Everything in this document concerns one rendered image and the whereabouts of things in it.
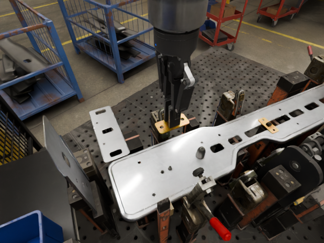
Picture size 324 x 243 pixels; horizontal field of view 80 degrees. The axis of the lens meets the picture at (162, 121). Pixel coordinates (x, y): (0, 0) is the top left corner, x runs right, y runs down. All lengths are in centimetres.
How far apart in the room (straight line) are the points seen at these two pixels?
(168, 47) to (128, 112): 101
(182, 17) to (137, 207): 53
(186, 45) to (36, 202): 61
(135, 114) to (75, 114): 128
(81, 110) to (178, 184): 197
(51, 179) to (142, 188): 30
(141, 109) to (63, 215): 84
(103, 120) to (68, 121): 156
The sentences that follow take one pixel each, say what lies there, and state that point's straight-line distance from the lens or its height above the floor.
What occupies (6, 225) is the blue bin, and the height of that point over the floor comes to 116.
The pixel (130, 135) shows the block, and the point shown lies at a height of 98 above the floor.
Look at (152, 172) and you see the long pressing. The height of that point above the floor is 100.
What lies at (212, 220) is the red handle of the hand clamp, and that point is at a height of 113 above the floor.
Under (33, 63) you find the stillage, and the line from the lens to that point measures 253.
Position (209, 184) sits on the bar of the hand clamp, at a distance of 45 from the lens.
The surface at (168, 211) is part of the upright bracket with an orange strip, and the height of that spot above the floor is 115.
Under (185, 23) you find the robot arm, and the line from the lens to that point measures 30.
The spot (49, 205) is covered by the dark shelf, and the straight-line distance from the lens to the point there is 70.
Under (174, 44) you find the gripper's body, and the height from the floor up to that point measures 147.
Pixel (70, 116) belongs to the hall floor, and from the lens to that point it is 245.
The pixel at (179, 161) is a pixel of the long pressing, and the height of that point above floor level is 100.
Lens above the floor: 162
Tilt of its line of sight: 48 degrees down
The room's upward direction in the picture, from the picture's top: straight up
